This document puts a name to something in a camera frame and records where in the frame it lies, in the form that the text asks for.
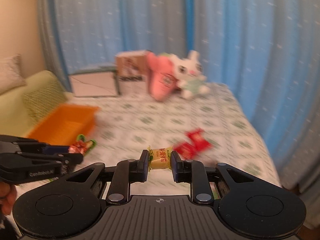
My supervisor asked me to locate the long white green box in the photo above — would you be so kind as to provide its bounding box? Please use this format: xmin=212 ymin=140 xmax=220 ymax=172
xmin=68 ymin=65 xmax=121 ymax=98

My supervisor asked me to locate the brown white product box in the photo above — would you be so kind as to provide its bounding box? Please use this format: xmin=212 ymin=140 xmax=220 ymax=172
xmin=115 ymin=50 xmax=149 ymax=81

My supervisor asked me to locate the light green sofa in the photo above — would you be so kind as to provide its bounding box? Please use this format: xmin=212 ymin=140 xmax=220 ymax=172
xmin=0 ymin=70 xmax=74 ymax=138

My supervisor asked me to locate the orange plastic tray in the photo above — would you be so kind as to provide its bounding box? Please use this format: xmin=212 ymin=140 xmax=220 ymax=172
xmin=27 ymin=103 xmax=99 ymax=146

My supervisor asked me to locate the red snack packet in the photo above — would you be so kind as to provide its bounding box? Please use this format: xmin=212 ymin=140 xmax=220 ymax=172
xmin=185 ymin=128 xmax=204 ymax=145
xmin=173 ymin=141 xmax=212 ymax=159

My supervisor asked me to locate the pink plush toy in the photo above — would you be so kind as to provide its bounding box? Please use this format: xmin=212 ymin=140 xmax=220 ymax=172
xmin=146 ymin=51 xmax=177 ymax=101

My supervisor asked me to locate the green floral tablecloth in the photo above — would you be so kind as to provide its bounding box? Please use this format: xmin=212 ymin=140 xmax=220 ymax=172
xmin=4 ymin=81 xmax=282 ymax=196

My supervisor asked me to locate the red green candy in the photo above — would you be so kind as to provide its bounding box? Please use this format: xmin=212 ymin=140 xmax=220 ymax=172
xmin=68 ymin=134 xmax=97 ymax=156

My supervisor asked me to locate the blue star curtain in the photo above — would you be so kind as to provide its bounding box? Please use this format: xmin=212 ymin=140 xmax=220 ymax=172
xmin=38 ymin=0 xmax=319 ymax=190

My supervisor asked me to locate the yellow candy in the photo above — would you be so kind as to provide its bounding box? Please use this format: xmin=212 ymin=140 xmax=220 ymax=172
xmin=148 ymin=146 xmax=172 ymax=171

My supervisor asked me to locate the grey beige cushion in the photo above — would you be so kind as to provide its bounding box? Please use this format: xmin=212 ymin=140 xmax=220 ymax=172
xmin=0 ymin=54 xmax=27 ymax=94

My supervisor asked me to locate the person's left hand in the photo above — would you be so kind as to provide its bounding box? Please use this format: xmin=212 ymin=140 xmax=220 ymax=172
xmin=0 ymin=181 xmax=17 ymax=216

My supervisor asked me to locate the green zigzag cushion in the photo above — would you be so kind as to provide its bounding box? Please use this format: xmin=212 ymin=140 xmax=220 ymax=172
xmin=22 ymin=80 xmax=67 ymax=124

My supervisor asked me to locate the white bunny plush toy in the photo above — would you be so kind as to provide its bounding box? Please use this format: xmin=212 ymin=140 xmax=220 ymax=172
xmin=169 ymin=50 xmax=210 ymax=99

